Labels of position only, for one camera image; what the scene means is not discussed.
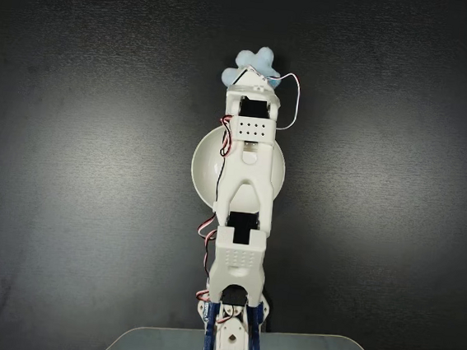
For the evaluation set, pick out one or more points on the skyblue plush doll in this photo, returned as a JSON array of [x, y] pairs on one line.
[[257, 59]]

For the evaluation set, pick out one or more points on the white ceramic bowl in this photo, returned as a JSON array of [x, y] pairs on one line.
[[207, 164]]

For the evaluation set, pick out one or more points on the blue table clamp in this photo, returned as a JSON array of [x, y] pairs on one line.
[[209, 338], [254, 346]]

